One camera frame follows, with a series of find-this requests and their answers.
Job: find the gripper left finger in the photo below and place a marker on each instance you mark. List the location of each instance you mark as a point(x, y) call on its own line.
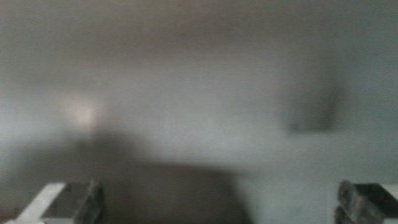
point(66, 204)

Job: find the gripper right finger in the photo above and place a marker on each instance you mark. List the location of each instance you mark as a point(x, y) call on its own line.
point(367, 203)

